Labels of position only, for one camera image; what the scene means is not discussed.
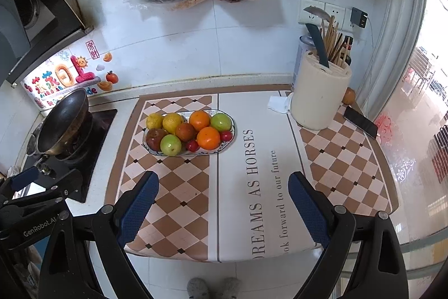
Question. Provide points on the grey fuzzy slipper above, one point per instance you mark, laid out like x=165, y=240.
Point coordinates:
x=230, y=287
x=197, y=288

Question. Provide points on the green apple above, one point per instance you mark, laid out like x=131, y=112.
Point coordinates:
x=170, y=145
x=221, y=122

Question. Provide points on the floral ceramic plate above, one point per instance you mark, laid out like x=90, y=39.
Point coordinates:
x=183, y=115

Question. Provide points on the white wall socket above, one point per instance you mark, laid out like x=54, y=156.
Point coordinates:
x=336, y=10
x=305, y=3

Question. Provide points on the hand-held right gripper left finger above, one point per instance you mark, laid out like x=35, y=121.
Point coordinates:
x=140, y=204

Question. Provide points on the metal ladle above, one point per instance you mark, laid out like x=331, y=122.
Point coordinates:
x=313, y=11

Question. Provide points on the bundle of wooden chopsticks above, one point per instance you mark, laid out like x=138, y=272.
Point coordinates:
x=332, y=43

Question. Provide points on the red cherry tomato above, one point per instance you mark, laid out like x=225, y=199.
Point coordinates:
x=226, y=135
x=192, y=146

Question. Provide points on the white tissue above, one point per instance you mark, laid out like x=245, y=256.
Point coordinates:
x=280, y=104

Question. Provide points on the black smartphone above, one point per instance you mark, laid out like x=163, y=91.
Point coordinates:
x=360, y=122

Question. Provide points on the black plug charger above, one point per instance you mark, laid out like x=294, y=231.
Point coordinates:
x=358, y=17

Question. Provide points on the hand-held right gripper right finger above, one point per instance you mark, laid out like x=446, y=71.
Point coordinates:
x=308, y=208

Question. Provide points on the grey range hood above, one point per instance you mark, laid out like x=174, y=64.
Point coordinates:
x=21, y=11

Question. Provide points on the colourful festive wall sticker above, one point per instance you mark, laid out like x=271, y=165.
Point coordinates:
x=63, y=74

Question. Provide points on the checkered table mat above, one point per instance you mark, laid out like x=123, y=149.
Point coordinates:
x=238, y=110

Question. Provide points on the yellow lemon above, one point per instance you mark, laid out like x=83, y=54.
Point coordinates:
x=154, y=121

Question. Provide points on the yellow spotted citrus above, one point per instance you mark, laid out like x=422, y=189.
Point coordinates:
x=171, y=122

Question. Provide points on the dark reddish orange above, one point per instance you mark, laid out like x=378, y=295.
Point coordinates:
x=185, y=132

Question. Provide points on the red seal wall sticker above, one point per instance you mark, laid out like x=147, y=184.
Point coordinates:
x=90, y=48

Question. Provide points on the black wok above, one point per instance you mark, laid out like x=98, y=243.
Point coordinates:
x=63, y=117

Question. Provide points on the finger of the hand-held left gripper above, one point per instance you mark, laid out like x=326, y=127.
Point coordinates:
x=24, y=179
x=59, y=185

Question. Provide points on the brownish red apple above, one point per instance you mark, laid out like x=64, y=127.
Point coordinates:
x=156, y=139

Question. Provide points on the cream utensil holder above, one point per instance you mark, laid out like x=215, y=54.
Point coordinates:
x=315, y=99

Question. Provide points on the bright orange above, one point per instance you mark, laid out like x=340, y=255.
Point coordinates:
x=199, y=119
x=208, y=138

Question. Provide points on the black gas stove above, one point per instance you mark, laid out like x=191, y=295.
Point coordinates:
x=94, y=145

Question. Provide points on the small tangerine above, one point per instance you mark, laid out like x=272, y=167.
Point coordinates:
x=349, y=97

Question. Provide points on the metal can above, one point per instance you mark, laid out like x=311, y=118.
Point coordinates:
x=302, y=53

